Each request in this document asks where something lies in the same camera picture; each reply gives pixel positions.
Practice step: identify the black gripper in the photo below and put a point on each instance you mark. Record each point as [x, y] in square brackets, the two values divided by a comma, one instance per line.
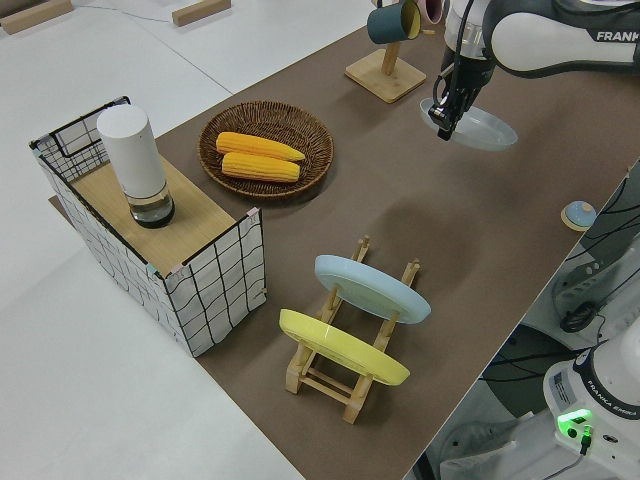
[465, 80]

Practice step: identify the gray plate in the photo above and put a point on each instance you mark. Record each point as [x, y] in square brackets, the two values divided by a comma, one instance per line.
[487, 132]

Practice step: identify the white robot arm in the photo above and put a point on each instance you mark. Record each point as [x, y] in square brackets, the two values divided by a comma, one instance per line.
[550, 40]

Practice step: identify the light blue plate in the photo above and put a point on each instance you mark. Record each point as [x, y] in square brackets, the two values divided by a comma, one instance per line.
[370, 290]

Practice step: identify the yellow plate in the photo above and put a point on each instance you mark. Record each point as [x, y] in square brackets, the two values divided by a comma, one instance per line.
[345, 350]

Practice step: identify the wooden rack shelf board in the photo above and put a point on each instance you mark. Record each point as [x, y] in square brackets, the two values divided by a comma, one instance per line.
[195, 220]

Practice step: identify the wooden plate rack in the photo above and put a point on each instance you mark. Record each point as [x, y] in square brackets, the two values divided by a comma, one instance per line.
[320, 385]

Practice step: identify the wooden mug tree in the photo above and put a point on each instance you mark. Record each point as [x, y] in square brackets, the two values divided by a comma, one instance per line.
[385, 80]

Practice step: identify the brown table mat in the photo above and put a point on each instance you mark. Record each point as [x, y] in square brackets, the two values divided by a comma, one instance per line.
[425, 215]

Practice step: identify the pink mug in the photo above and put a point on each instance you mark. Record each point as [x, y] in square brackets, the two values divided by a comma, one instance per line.
[432, 10]

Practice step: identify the dark blue mug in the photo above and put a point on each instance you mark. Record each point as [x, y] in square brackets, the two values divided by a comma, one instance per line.
[387, 22]

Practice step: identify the brown wicker basket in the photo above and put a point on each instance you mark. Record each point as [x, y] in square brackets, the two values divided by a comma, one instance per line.
[320, 145]

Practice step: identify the blue dome call bell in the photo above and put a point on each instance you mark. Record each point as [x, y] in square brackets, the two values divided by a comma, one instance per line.
[578, 214]

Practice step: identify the yellow corn cob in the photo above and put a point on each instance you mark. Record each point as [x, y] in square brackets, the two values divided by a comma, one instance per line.
[260, 169]
[255, 145]

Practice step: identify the wooden block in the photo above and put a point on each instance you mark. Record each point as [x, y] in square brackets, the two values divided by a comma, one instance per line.
[200, 12]
[30, 17]

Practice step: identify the white cylindrical bottle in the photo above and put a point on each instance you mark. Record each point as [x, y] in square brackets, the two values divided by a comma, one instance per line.
[132, 150]

